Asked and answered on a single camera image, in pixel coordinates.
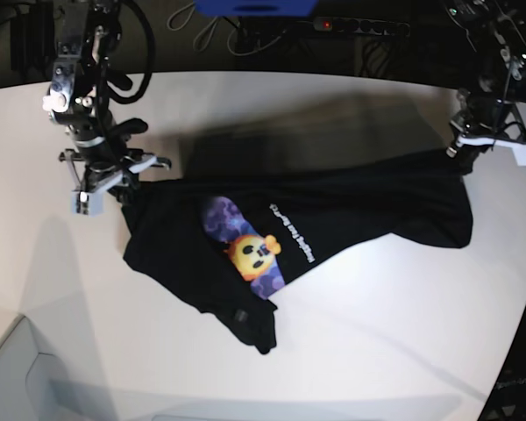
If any blue box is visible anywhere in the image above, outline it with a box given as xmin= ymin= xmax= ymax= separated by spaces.
xmin=195 ymin=0 xmax=317 ymax=17

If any black box on floor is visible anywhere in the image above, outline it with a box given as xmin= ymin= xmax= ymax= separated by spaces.
xmin=10 ymin=14 xmax=55 ymax=78

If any black graphic t-shirt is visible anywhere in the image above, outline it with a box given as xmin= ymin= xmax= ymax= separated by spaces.
xmin=122 ymin=149 xmax=473 ymax=354

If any white tray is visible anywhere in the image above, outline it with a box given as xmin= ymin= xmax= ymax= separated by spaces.
xmin=0 ymin=316 xmax=66 ymax=420

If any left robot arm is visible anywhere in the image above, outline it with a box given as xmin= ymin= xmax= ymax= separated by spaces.
xmin=442 ymin=1 xmax=526 ymax=174

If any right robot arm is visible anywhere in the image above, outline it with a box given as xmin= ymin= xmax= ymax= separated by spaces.
xmin=43 ymin=1 xmax=172 ymax=216

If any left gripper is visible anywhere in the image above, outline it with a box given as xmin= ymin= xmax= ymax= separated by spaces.
xmin=446 ymin=89 xmax=526 ymax=175

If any white cable loop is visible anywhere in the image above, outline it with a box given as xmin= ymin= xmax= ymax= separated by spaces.
xmin=166 ymin=8 xmax=224 ymax=52

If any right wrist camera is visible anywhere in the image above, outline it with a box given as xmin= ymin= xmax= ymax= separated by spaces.
xmin=70 ymin=190 xmax=103 ymax=217

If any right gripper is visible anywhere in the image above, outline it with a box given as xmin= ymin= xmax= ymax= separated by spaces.
xmin=59 ymin=126 xmax=172 ymax=206

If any black power strip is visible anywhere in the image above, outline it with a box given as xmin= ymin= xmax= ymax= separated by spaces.
xmin=313 ymin=17 xmax=411 ymax=38

